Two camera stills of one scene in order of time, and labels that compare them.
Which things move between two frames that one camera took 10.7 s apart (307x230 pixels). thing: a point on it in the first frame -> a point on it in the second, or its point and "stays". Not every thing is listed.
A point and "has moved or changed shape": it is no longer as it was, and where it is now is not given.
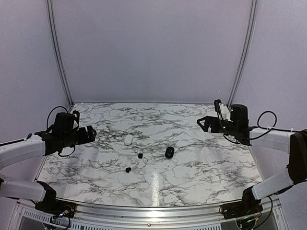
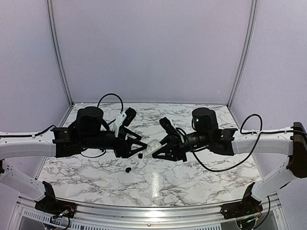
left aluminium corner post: [49, 7] stays
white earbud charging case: [128, 139] has moved or changed shape
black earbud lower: [127, 169] stays
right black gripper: [209, 120] -> [177, 150]
